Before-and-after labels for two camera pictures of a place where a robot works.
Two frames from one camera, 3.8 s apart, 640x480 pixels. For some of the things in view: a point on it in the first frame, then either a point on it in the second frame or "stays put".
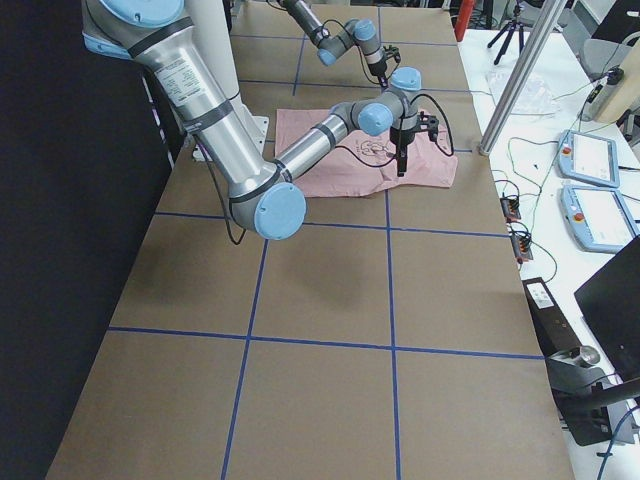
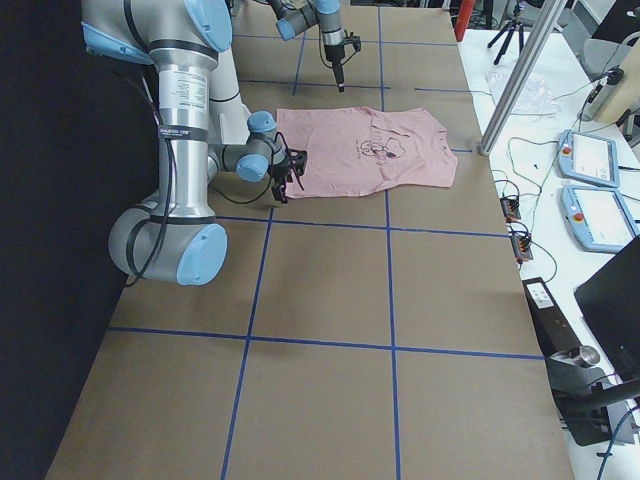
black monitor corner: x=610 y=302 stays put
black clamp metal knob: x=585 y=392 stays put
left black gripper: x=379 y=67 -> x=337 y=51
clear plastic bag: x=535 y=99 stays put
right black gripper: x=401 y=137 -> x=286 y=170
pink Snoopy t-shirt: x=367 y=164 stays put
